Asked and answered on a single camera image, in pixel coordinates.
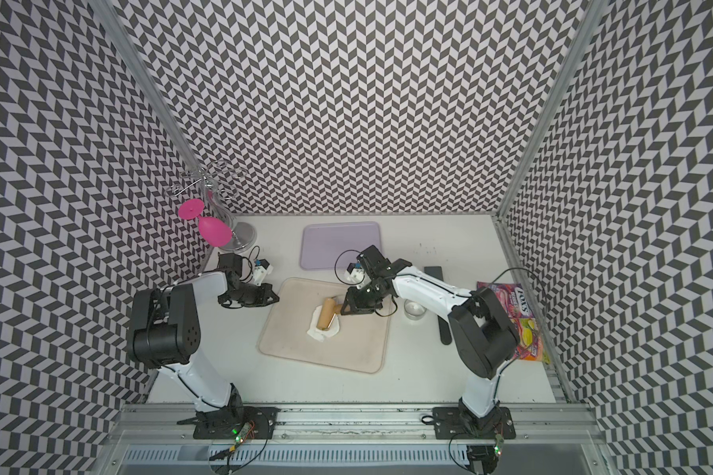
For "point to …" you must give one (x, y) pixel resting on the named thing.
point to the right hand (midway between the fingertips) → (350, 317)
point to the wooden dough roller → (328, 311)
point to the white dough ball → (321, 334)
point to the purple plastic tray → (337, 244)
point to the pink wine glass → (212, 231)
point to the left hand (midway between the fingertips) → (275, 300)
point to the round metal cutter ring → (413, 310)
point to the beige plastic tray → (360, 343)
